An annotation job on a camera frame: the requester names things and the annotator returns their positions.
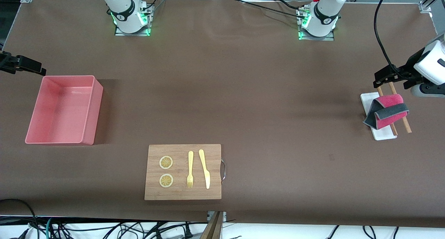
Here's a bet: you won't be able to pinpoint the pink and grey cloth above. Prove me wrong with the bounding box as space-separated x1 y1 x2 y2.
363 94 410 130

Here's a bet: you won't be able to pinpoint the white rack base tray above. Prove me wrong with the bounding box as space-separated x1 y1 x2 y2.
360 92 397 141

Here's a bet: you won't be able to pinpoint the pink plastic bin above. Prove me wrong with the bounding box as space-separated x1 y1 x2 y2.
25 75 104 145

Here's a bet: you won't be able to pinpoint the brown table cover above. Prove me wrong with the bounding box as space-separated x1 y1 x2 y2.
0 0 445 228

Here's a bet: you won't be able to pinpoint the yellow plastic fork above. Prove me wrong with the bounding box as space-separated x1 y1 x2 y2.
187 151 194 188

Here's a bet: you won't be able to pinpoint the wooden cutting board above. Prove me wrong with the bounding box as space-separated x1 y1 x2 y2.
144 144 226 201

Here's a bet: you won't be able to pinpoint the yellow plastic knife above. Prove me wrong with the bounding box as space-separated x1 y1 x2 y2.
199 149 211 190

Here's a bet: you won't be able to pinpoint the brown wooden plank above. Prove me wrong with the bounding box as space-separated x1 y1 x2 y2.
201 211 224 239

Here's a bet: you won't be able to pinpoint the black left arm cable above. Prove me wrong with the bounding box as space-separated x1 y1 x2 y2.
374 0 412 80

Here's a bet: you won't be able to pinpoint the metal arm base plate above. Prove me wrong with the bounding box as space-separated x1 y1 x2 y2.
114 4 154 37
298 8 335 41

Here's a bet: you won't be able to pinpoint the long black base cable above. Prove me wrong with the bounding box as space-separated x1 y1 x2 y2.
230 0 308 21

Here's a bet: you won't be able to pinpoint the thick black cable loop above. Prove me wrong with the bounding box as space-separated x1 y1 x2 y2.
0 199 39 239

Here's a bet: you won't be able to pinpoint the teal cable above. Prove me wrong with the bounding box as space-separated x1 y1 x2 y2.
45 217 56 239

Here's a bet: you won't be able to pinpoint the tangled black cables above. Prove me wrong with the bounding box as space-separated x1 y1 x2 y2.
52 220 197 239

